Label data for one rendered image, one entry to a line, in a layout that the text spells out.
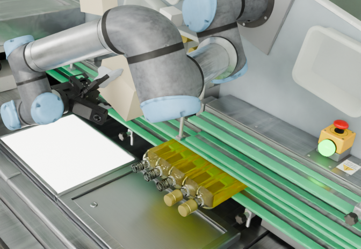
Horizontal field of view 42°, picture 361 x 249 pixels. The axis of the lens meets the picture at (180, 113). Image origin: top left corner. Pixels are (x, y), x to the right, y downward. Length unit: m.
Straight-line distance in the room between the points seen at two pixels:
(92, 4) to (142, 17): 1.08
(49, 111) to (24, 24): 0.91
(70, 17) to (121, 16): 1.22
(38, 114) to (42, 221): 0.44
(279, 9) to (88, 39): 0.61
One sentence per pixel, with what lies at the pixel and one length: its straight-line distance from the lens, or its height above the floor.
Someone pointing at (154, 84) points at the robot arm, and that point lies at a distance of 0.88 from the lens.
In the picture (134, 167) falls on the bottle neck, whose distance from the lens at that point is 1.44.
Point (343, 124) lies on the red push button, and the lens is 1.32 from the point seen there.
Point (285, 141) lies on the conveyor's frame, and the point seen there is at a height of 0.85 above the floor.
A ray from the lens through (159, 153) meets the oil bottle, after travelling 1.46.
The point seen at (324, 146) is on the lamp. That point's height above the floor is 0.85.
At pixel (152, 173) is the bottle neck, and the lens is 1.39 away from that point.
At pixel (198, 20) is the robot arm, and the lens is 1.27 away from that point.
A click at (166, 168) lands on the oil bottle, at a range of 1.41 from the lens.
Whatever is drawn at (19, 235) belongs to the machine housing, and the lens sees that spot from 1.49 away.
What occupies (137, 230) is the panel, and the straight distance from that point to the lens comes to 1.41.
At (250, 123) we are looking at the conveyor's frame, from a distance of 1.42.
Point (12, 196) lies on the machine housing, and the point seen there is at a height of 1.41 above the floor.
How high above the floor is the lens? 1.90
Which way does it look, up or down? 40 degrees down
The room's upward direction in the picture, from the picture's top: 112 degrees counter-clockwise
